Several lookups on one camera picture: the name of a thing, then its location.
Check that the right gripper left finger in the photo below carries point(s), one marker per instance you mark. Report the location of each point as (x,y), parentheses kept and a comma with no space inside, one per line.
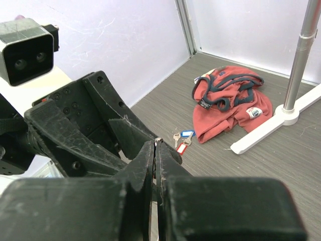
(116,208)

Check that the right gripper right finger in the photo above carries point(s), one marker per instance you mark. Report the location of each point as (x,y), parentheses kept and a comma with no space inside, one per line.
(222,208)

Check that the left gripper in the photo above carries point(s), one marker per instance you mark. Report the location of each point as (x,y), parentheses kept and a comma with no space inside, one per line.
(101,117)

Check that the metal keyring with keys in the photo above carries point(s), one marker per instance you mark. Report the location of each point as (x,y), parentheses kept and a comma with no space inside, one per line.
(158,139)

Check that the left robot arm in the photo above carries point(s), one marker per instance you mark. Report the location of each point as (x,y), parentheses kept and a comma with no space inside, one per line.
(18,145)

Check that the red tag key left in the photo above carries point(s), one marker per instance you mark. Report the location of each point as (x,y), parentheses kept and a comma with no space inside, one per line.
(180,148)

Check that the crumpled maroon shirt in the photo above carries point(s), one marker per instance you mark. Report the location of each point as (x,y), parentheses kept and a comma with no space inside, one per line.
(228,96)

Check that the white metal clothes rack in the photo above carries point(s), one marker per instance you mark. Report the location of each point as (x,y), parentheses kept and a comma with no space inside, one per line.
(288,113)

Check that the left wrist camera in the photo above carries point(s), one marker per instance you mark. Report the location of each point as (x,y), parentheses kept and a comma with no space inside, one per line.
(27,50)

